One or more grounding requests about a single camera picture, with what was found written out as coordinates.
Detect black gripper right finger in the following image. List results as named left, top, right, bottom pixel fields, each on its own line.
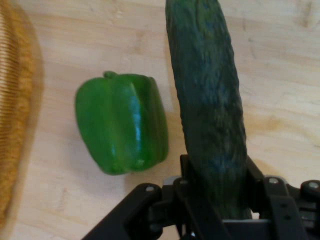
left=245, top=155, right=320, bottom=240

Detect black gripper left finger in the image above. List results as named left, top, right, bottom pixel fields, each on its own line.
left=81, top=154, right=225, bottom=240

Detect dark green cucumber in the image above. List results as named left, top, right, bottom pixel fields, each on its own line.
left=164, top=0, right=253, bottom=222

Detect woven wicker basket with handles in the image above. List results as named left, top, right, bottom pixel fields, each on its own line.
left=0, top=0, right=45, bottom=227

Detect green bell pepper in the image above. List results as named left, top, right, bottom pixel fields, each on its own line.
left=74, top=70, right=170, bottom=176

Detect wooden cutting board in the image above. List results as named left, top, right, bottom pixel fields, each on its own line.
left=9, top=0, right=320, bottom=240

